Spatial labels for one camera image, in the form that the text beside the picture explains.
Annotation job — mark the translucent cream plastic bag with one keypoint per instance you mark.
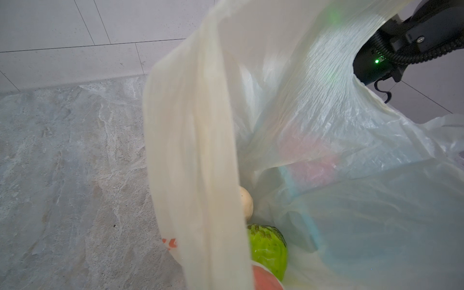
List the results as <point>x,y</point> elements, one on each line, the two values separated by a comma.
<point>263,96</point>

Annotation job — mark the beige round fruit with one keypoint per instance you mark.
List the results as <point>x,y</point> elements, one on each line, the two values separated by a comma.
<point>247,203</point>

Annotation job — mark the pink dragon fruit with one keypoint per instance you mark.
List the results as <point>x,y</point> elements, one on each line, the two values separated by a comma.
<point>309,161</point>

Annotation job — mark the green custard apple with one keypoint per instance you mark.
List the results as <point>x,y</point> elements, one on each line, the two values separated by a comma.
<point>269,248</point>

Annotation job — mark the red apple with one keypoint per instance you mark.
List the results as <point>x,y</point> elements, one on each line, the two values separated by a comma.
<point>264,279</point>

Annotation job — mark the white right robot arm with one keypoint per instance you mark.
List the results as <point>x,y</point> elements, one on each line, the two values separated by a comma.
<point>435,29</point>

